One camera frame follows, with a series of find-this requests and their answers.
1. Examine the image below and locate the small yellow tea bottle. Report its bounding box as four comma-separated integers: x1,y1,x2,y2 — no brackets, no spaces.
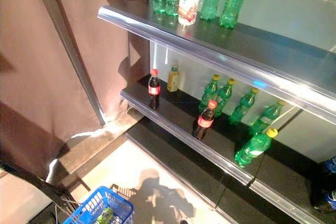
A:
166,60,181,93

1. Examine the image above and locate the green soda bottle yellow cap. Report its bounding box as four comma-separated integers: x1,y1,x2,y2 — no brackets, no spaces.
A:
234,127,278,168
248,100,288,136
198,74,221,113
228,87,260,125
214,78,236,118

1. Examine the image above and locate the dark cola bottle blue cap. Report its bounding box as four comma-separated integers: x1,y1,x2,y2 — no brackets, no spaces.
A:
323,155,336,174
309,179,336,211

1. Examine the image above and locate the black metal shelf bracket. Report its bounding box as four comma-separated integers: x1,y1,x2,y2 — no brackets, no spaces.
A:
0,161,79,209

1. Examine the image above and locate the cola bottle red cap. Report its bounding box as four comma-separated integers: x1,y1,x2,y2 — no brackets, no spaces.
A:
192,100,218,141
148,68,161,110

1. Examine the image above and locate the grey stone plinth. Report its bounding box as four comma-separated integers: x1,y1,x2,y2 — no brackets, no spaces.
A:
46,108,145,185

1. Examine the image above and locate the green drink can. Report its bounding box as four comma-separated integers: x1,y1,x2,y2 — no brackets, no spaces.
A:
96,207,115,223

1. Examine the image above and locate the brown fabric curtain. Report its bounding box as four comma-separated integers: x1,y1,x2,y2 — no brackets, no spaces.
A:
0,0,150,180

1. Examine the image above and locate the grey metal pole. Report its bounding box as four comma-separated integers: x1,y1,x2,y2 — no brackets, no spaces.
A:
27,0,107,126

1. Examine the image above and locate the blue plastic shopping basket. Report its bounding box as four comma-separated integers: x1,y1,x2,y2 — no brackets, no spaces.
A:
61,186,134,224

